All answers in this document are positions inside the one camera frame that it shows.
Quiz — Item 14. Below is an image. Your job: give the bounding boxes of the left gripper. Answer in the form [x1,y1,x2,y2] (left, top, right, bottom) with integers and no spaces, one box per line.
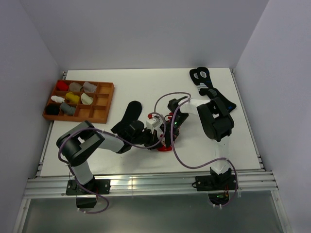
[131,127,162,150]

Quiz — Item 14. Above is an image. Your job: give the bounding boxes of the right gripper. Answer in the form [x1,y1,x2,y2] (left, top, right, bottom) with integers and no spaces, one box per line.
[160,113,190,148]

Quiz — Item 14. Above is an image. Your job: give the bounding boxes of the red white striped sock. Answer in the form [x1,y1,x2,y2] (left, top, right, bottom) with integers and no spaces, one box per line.
[157,144,172,152]

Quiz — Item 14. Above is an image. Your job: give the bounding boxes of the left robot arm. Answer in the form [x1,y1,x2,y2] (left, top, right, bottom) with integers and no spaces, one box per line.
[56,120,162,194]

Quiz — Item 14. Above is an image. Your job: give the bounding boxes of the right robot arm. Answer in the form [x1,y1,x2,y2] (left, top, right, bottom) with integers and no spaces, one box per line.
[165,97,235,189]

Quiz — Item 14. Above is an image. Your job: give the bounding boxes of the black patterned sock pair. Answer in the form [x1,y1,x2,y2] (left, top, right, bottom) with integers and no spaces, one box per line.
[189,67,237,113]

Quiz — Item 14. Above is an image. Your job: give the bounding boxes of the cream rolled sock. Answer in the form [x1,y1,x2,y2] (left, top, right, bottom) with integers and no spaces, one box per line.
[81,93,93,105]

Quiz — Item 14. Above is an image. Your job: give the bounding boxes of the orange compartment tray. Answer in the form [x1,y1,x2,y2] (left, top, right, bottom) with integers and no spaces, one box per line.
[42,80,115,124]

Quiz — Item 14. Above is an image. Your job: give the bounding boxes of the grey rolled sock top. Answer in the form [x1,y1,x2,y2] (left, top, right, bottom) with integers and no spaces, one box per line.
[83,82,97,93]

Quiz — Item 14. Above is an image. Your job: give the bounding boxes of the dark grey rolled sock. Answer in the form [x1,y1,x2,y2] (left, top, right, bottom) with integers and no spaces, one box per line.
[60,102,76,116]

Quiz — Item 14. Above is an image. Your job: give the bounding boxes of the yellow rolled sock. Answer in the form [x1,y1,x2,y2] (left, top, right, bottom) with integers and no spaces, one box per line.
[65,92,80,104]

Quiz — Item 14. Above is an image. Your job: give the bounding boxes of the taupe rolled sock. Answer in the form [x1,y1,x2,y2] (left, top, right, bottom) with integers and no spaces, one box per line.
[69,82,83,92]

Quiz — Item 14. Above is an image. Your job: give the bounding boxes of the white rolled sock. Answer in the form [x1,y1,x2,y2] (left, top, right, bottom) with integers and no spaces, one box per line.
[51,96,65,103]

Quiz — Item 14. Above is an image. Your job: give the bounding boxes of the black rolled sock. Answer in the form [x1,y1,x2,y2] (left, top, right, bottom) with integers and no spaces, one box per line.
[45,104,60,116]

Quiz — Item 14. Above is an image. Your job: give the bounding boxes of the red rolled sock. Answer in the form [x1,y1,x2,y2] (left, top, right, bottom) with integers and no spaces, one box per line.
[56,81,69,91]

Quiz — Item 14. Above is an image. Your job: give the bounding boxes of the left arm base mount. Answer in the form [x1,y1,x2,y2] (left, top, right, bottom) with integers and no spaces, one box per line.
[66,178,110,209]

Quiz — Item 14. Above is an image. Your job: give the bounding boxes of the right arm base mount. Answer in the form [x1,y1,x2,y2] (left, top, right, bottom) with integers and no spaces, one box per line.
[191,170,239,208]

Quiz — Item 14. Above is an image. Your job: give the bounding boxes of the aluminium rail frame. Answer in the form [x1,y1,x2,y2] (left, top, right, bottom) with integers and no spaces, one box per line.
[14,70,292,233]

